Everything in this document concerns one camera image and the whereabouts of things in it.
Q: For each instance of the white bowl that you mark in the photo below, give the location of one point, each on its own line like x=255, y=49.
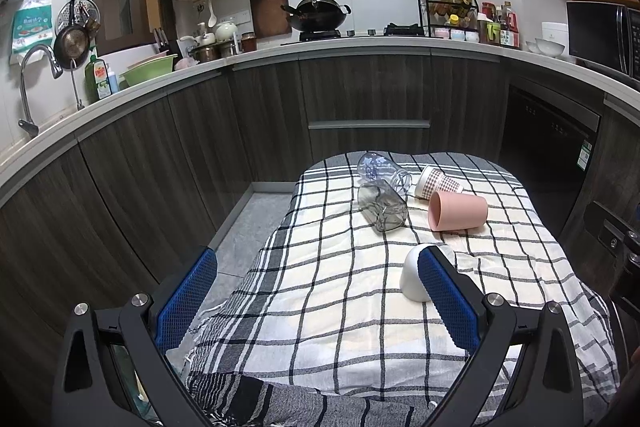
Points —
x=550, y=47

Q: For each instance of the grey square glass cup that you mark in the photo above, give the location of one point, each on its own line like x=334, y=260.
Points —
x=382, y=207

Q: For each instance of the black wok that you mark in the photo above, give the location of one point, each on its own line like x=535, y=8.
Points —
x=317, y=14

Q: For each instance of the green plastic basin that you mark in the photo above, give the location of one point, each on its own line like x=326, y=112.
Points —
x=147, y=71

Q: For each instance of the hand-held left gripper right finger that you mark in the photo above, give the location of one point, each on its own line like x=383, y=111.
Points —
x=446, y=302

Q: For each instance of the dark wooden cutting board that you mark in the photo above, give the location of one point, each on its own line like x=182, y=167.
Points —
x=265, y=9

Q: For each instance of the hanging metal strainer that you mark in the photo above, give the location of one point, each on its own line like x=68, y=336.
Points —
x=77, y=13

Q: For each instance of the clear glass cup blue print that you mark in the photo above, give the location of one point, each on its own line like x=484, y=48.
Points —
x=382, y=169

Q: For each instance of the green dish soap bottle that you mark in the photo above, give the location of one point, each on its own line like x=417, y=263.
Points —
x=97, y=79

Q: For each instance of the white rice cooker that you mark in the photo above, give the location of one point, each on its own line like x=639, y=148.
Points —
x=554, y=32

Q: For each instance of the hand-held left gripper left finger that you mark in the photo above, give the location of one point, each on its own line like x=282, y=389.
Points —
x=186, y=302

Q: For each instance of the white cup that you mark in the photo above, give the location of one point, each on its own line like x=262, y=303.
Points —
x=412, y=274

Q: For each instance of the black microwave oven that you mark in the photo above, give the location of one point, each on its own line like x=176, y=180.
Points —
x=597, y=32

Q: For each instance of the brown ceramic jar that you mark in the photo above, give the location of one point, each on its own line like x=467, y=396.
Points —
x=248, y=42

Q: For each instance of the metal pot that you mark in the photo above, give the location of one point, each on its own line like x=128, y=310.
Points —
x=204, y=53

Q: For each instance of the black spice rack with bottles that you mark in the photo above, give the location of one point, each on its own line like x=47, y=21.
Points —
x=450, y=9

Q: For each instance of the white teapot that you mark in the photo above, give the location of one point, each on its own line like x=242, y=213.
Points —
x=226, y=30

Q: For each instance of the chrome kitchen faucet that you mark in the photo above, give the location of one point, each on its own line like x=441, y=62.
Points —
x=30, y=72

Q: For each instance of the black white plaid cloth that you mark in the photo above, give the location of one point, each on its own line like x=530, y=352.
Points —
x=320, y=287

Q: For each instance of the green white wall bag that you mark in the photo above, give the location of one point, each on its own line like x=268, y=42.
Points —
x=32, y=27

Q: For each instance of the knife block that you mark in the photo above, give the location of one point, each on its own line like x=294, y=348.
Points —
x=162, y=42

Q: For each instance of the black dishwasher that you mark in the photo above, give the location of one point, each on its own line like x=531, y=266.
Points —
x=545, y=147

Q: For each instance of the checkered paper cup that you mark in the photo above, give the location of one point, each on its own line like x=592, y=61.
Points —
x=436, y=183

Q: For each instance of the dark sauce bottle red label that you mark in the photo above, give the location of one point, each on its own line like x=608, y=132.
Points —
x=508, y=29

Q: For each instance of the gas stove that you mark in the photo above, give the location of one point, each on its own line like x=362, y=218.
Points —
x=370, y=32

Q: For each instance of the pink cup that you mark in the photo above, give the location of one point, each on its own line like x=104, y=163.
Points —
x=457, y=212

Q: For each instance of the hanging frying pan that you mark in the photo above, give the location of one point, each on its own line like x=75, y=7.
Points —
x=71, y=46

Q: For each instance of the small chrome water tap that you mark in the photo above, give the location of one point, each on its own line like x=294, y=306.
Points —
x=76, y=82

